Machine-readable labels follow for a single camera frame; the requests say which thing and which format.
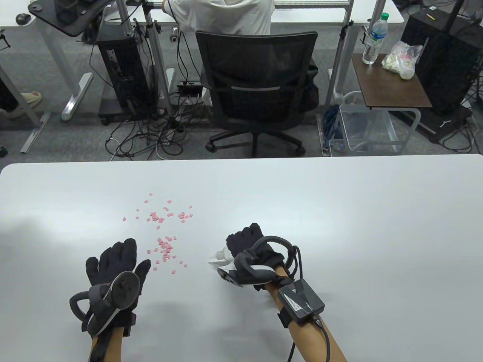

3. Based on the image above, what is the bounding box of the person's left forearm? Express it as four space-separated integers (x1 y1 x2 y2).
90 326 124 362

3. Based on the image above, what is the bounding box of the white desk with metal legs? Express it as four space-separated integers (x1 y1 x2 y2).
0 0 94 154

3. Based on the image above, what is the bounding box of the black computer tower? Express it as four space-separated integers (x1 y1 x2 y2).
95 36 153 125

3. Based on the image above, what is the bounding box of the clear plastic bin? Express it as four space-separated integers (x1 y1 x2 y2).
329 104 400 153

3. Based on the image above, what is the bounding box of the pile of pink paper scraps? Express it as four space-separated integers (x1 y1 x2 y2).
123 193 194 274

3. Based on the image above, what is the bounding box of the person's right hand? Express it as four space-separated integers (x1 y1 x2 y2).
226 223 291 291

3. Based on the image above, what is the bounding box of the person's left hand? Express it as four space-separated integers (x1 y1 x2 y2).
85 238 151 337

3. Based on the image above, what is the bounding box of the black mesh office chair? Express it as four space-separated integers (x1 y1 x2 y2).
195 31 319 158

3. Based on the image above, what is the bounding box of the plastic water bottle green cap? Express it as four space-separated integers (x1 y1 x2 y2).
362 12 389 65

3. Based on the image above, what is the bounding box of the person's right forearm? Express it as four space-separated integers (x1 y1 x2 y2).
264 266 348 362

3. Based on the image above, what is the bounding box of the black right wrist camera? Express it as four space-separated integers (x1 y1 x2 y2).
278 278 326 324

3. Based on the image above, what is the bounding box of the large black equipment case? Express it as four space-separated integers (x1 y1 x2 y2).
401 8 483 115

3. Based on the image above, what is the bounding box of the clear conical bottle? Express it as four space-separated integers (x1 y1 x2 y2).
207 246 236 269

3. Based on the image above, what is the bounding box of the black left hand tracker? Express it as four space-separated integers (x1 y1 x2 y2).
69 271 141 336

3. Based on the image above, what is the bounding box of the black desk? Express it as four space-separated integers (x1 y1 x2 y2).
28 0 115 37

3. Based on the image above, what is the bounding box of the brown side table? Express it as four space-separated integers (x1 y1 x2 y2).
351 53 433 153

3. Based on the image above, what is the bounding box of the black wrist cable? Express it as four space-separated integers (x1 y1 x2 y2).
288 317 332 362

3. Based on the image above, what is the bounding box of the black hand tracker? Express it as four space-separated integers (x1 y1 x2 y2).
69 271 141 336
218 236 302 288

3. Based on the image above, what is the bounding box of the clear plastic bag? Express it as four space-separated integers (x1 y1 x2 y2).
381 41 423 80

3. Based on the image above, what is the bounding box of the long white desk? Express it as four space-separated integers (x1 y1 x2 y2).
104 0 405 28

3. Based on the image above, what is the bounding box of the black right hand tracker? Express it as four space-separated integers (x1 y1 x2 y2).
218 236 302 288

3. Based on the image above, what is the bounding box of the tangle of black cables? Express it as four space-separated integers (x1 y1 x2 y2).
106 87 189 159

